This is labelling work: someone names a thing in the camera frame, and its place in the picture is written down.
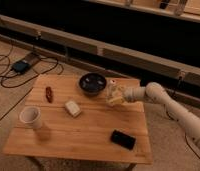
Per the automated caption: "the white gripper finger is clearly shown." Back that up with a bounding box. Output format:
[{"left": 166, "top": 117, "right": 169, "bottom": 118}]
[
  {"left": 115, "top": 86, "right": 125, "bottom": 92},
  {"left": 109, "top": 97, "right": 124, "bottom": 106}
]

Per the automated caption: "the white plastic bottle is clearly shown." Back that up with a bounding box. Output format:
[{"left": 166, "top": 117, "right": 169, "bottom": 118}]
[{"left": 106, "top": 80, "right": 117, "bottom": 106}]

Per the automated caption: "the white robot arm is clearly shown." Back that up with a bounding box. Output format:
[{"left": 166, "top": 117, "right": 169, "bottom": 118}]
[{"left": 107, "top": 82, "right": 200, "bottom": 150}]

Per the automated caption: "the black bowl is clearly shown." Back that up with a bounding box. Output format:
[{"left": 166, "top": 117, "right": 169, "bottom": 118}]
[{"left": 78, "top": 73, "right": 107, "bottom": 96}]

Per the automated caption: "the black phone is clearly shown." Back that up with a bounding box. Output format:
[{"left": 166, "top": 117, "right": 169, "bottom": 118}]
[{"left": 111, "top": 130, "right": 136, "bottom": 150}]

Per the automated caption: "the wooden slatted table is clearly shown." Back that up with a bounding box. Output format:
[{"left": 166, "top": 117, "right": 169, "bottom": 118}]
[{"left": 3, "top": 75, "right": 152, "bottom": 164}]

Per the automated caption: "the small brown red object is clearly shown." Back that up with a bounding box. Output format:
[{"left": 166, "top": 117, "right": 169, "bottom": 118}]
[{"left": 46, "top": 87, "right": 53, "bottom": 103}]

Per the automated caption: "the black power adapter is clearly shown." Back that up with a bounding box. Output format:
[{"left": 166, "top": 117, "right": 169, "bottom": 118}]
[{"left": 11, "top": 61, "right": 30, "bottom": 74}]

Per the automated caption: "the black floor cable right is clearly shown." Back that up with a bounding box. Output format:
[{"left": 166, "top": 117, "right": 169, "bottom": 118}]
[{"left": 165, "top": 75, "right": 200, "bottom": 161}]

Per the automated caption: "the black floor cable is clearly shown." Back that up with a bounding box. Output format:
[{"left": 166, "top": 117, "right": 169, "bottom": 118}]
[
  {"left": 165, "top": 75, "right": 200, "bottom": 161},
  {"left": 0, "top": 44, "right": 65, "bottom": 128}
]

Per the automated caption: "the long wooden bench rail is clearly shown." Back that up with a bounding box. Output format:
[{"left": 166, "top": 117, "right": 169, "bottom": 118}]
[{"left": 0, "top": 15, "right": 200, "bottom": 108}]

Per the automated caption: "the black floor cable left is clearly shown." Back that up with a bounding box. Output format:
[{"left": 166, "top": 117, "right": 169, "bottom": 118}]
[{"left": 0, "top": 44, "right": 65, "bottom": 128}]

